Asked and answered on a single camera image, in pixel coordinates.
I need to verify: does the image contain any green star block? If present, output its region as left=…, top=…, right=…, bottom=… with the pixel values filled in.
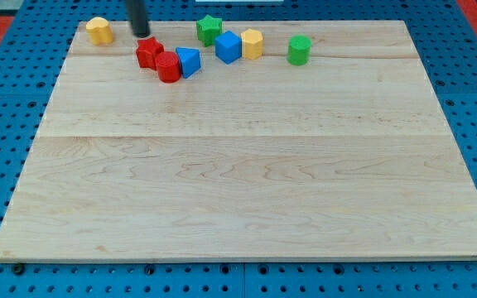
left=196, top=14, right=223, bottom=47

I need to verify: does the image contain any blue triangle block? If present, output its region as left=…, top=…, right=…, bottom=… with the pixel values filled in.
left=176, top=47, right=201, bottom=79

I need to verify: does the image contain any green cylinder block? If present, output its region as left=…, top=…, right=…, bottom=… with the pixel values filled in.
left=287, top=35, right=312, bottom=66

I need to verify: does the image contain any blue cube block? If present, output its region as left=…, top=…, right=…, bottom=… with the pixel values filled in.
left=214, top=31, right=242, bottom=64

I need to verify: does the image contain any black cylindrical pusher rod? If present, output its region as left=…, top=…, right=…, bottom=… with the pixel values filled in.
left=125, top=0, right=151, bottom=38

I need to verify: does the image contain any light wooden board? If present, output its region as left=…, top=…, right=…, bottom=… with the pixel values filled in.
left=0, top=21, right=477, bottom=263

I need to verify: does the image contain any yellow heart block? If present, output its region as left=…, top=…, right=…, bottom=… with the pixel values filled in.
left=85, top=17, right=114, bottom=46

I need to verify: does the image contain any red star block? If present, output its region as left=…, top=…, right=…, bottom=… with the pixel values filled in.
left=136, top=37, right=165, bottom=70

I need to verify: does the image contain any yellow hexagon block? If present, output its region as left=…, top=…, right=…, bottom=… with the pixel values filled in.
left=240, top=29, right=263, bottom=60

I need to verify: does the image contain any red cylinder block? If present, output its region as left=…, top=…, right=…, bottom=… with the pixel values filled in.
left=155, top=51, right=181, bottom=84

